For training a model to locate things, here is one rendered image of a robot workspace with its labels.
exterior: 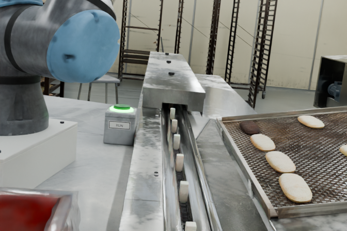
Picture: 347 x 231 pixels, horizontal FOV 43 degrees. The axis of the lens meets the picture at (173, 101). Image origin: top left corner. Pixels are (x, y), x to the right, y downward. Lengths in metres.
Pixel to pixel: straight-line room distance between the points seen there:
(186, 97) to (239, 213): 0.58
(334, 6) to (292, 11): 0.73
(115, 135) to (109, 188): 0.26
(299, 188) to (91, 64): 0.36
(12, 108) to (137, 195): 0.27
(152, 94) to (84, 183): 0.51
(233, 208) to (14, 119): 0.40
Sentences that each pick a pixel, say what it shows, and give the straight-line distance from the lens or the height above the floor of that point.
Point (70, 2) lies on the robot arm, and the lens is 0.71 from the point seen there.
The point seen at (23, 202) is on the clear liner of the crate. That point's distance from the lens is 0.51.
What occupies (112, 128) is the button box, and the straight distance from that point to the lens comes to 1.03.
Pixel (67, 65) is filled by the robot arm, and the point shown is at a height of 1.04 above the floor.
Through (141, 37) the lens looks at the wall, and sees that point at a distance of 7.80.
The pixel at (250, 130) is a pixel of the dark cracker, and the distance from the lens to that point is 0.94.
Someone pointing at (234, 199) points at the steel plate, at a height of 0.82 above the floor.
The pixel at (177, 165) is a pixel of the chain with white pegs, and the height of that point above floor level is 0.85.
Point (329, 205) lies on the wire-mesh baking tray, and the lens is 0.60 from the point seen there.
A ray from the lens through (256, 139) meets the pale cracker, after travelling 0.87.
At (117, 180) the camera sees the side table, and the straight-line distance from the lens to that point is 0.83.
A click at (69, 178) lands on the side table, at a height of 0.82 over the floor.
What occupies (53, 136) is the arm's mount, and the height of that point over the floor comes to 0.89.
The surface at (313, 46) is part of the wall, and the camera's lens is 8.27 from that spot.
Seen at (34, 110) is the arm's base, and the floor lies 0.94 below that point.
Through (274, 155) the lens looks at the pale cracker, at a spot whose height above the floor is 0.91.
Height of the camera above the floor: 1.12
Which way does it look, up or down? 11 degrees down
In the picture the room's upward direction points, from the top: 5 degrees clockwise
